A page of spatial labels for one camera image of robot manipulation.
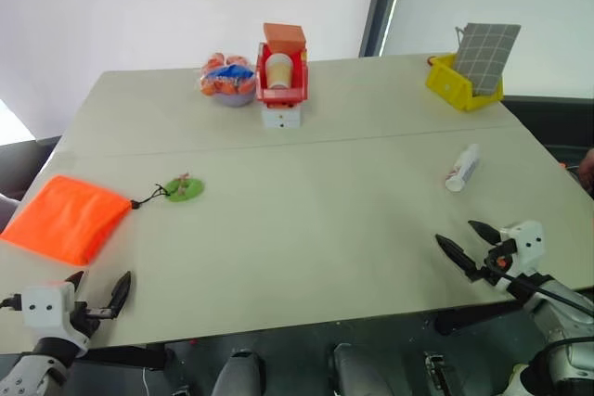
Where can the grey bowl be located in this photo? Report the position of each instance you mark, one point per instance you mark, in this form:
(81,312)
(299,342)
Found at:
(234,99)

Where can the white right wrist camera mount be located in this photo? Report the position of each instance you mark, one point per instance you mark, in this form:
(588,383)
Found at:
(526,245)

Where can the orange box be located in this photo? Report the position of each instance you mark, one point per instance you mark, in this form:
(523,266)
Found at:
(285,37)

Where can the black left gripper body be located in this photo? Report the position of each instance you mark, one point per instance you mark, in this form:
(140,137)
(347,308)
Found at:
(88,316)

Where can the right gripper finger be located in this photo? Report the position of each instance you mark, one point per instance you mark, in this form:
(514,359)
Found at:
(455,253)
(485,230)

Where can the dark window frame post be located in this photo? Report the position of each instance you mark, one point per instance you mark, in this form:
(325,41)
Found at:
(380,2)

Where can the metal latch bracket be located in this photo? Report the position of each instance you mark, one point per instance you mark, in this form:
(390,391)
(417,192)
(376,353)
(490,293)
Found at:
(436,373)

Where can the white tube with print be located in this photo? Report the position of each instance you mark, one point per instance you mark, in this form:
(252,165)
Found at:
(463,169)

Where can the paper cup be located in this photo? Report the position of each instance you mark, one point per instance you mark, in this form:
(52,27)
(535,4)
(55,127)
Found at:
(279,71)

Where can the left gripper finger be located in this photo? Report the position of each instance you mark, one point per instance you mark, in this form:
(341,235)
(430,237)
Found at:
(121,293)
(75,281)

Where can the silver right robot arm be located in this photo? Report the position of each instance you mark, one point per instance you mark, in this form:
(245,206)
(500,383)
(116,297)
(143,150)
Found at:
(564,322)

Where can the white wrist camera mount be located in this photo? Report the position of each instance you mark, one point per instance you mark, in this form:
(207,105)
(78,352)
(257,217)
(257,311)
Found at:
(44,305)
(526,245)

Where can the grey checked cloth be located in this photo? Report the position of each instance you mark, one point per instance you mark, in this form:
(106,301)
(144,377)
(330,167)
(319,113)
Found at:
(487,55)

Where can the dark grey rounded shape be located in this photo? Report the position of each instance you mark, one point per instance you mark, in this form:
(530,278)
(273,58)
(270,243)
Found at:
(239,375)
(357,370)

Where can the yellow storage bin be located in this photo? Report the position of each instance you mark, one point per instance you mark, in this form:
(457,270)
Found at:
(448,83)

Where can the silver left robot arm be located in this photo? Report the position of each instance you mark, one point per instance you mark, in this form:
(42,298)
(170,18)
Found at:
(37,368)

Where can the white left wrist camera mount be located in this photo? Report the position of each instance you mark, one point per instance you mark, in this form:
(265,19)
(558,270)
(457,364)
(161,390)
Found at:
(44,305)

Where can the white storage bin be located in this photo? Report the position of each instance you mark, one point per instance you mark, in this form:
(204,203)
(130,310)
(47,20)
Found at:
(280,118)

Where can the red storage bin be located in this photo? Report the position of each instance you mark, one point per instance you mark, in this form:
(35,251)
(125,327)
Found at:
(299,90)

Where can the bag of orange snacks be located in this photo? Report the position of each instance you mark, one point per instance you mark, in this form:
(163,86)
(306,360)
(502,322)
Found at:
(227,75)

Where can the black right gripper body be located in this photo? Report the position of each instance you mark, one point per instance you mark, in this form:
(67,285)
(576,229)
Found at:
(497,259)

